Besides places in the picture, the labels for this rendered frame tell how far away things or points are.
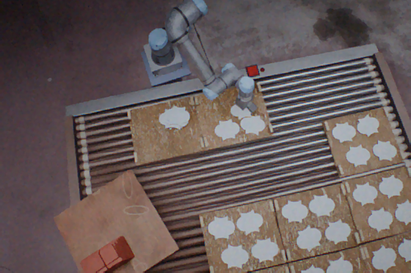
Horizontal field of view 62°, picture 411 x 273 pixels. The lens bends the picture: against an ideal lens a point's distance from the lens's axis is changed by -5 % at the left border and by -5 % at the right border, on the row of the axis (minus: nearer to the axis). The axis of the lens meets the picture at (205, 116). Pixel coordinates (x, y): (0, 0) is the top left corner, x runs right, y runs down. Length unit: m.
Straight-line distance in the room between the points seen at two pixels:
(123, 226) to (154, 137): 0.54
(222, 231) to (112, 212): 0.60
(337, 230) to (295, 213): 0.25
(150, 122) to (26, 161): 1.60
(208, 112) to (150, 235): 0.78
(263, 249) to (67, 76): 2.44
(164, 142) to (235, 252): 0.74
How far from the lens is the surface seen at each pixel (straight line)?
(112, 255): 1.73
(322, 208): 2.09
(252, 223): 2.01
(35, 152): 3.44
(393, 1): 4.14
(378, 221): 2.19
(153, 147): 2.11
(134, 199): 1.97
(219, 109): 2.15
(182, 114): 2.09
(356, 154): 2.21
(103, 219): 2.01
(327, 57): 2.43
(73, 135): 2.26
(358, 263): 2.15
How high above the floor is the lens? 2.95
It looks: 71 degrees down
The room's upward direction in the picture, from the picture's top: 6 degrees counter-clockwise
